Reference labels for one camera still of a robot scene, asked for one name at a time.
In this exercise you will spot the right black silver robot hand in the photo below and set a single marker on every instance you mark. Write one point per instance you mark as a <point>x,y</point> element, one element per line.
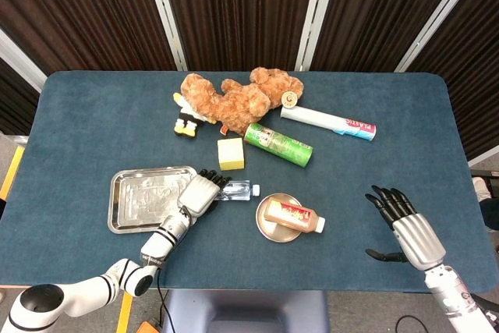
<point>419,239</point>

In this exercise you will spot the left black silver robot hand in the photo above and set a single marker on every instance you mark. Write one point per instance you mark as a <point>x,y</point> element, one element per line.
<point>200,194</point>

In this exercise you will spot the clear plastic water bottle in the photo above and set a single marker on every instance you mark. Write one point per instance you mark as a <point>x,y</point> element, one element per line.
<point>241,189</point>

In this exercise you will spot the brown sauce bottle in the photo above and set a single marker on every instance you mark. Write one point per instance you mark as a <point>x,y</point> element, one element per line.
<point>288,214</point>

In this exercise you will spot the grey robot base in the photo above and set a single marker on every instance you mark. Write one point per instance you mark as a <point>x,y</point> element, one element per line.
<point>245,309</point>

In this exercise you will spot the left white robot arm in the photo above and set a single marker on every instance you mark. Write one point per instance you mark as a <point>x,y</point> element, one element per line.
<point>163,239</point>

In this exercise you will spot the yellow foam cube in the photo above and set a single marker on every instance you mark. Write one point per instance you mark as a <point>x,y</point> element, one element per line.
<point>230,153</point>

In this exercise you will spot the rectangular steel tray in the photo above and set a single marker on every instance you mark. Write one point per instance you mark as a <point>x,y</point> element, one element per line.
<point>136,200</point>

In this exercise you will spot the round steel plate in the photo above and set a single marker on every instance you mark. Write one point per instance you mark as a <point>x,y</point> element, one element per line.
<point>269,233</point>

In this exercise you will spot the small black yellow plush doll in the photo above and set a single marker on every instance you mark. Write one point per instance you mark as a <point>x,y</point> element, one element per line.
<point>187,116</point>

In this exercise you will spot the white shoe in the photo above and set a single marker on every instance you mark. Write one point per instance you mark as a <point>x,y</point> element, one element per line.
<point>480,186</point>

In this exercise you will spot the green chips can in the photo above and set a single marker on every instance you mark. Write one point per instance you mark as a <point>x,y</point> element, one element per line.
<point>280,145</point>

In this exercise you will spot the brown teddy bear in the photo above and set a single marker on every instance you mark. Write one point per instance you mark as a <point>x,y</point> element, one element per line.
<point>238,103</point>

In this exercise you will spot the blue felt table mat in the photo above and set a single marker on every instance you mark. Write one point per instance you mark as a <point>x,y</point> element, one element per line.
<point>97,114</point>

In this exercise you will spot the orange object on floor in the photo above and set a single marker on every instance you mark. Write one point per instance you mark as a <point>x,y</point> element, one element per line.
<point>147,328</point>

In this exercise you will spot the white plastic wrap roll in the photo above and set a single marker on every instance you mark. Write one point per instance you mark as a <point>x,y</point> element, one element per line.
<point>323,118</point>

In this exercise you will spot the brown partition screen white frames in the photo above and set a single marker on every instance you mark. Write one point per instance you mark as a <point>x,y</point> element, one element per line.
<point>241,9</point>

